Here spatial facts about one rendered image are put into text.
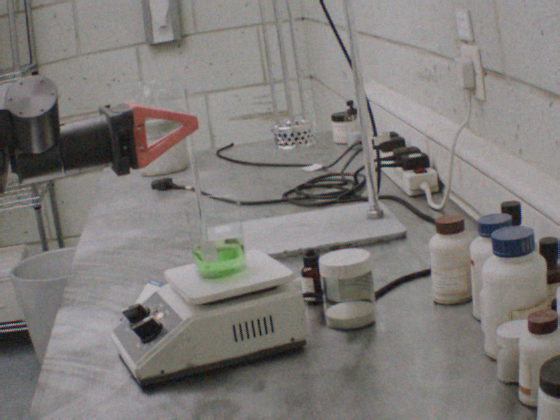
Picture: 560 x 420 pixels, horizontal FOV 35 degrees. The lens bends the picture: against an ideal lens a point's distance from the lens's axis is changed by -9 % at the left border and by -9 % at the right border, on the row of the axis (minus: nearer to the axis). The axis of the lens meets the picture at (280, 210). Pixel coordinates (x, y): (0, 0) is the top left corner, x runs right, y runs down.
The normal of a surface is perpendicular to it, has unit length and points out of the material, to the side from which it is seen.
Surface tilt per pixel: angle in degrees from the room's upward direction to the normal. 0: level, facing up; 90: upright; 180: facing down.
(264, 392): 0
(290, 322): 90
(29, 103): 43
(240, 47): 90
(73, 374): 0
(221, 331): 90
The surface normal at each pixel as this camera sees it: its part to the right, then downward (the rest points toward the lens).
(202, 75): 0.11, 0.23
